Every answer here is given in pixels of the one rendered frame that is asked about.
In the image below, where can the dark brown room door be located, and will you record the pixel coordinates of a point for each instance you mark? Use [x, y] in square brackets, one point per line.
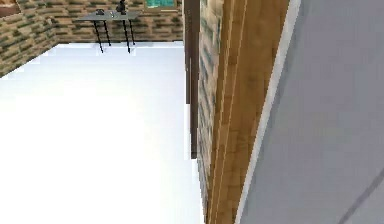
[192, 66]

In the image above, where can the grey table with black legs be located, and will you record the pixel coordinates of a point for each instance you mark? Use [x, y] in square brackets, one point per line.
[110, 16]

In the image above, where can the green framed picture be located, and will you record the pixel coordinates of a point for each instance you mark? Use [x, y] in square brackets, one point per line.
[160, 3]

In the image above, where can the small black object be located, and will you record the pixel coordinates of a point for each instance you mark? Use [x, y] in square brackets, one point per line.
[99, 12]

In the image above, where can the black statuette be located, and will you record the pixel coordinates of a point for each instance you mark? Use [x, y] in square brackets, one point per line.
[121, 6]

